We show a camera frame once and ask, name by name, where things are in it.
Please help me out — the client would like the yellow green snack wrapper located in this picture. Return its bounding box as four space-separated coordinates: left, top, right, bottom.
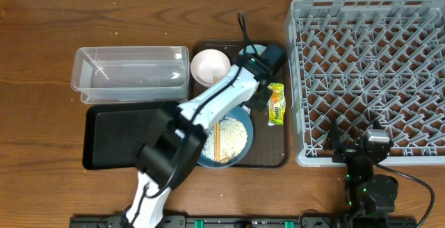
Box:
268 83 286 126

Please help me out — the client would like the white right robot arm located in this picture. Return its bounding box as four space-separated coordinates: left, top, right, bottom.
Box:
323 121 398 228

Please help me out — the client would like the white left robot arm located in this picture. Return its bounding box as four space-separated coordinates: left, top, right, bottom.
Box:
124 65 274 227

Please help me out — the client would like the grey dishwasher rack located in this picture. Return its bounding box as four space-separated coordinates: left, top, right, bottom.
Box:
284 0 444 167

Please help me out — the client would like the clear plastic waste bin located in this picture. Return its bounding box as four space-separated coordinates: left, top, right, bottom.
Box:
71 46 190 104

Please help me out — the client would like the dark blue plate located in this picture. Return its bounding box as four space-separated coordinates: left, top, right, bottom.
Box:
197 106 254 168

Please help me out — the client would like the leftover rice pile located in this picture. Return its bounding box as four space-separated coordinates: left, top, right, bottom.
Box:
201 117 248 164

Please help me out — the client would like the brown serving tray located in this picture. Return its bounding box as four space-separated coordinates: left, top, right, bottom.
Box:
191 40 289 168

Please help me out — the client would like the light blue saucer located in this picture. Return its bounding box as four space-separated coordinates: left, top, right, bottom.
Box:
238 44 266 56

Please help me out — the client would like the pink bowl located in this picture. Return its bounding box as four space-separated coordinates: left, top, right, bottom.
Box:
191 49 231 88

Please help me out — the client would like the black rectangular tray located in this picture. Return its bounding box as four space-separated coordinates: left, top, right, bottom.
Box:
82 101 178 172

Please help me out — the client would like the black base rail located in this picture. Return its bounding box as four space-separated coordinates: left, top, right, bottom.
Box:
69 215 416 228

